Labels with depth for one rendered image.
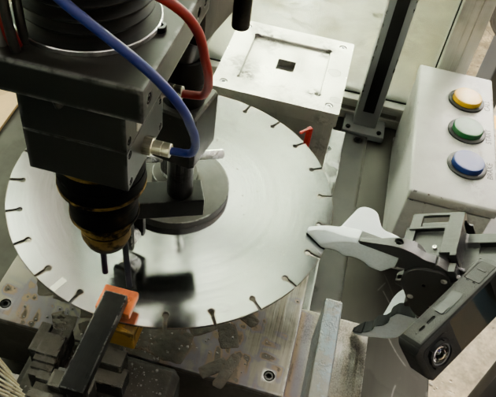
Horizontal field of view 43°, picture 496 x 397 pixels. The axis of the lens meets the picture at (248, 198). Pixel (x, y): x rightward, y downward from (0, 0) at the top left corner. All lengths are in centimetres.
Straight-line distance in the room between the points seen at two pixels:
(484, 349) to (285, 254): 127
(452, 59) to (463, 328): 54
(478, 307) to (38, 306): 43
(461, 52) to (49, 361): 73
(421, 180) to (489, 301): 25
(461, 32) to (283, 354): 56
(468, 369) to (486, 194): 101
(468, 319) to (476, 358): 122
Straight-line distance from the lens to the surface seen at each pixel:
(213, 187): 64
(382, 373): 80
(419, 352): 56
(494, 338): 187
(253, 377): 65
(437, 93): 96
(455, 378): 175
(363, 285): 86
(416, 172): 81
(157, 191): 54
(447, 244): 62
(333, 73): 93
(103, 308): 53
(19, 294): 71
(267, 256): 60
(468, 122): 90
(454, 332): 58
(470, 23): 100
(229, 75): 89
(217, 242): 61
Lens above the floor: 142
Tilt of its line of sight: 46 degrees down
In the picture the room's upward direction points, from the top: 9 degrees clockwise
